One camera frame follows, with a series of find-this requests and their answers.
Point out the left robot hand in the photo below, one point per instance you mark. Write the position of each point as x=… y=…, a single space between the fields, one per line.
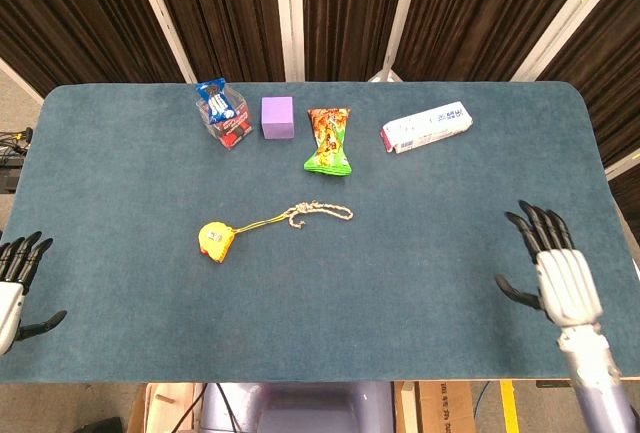
x=9 y=298

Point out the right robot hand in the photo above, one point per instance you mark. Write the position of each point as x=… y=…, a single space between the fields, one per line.
x=565 y=283

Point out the yellow tape measure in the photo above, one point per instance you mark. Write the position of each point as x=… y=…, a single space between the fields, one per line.
x=215 y=242

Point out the cardboard box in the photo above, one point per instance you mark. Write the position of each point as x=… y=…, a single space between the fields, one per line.
x=445 y=405

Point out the wooden crate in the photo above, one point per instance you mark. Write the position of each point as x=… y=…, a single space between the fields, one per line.
x=165 y=405

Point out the white snack package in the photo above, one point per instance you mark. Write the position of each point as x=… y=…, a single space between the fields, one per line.
x=425 y=127

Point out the blue table mat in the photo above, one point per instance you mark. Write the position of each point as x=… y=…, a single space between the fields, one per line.
x=320 y=278

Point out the green orange snack bag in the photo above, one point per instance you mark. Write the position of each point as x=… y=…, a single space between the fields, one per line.
x=328 y=142

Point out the clear box with red label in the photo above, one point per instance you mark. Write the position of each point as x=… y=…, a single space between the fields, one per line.
x=231 y=125

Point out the blue cookie packet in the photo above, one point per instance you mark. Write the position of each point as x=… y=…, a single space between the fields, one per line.
x=215 y=102

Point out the lavender robot torso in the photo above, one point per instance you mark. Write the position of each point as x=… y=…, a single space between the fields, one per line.
x=300 y=407

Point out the purple cube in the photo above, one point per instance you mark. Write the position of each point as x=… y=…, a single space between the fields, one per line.
x=277 y=118

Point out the dark brown curtain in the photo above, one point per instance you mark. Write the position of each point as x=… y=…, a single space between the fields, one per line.
x=340 y=13

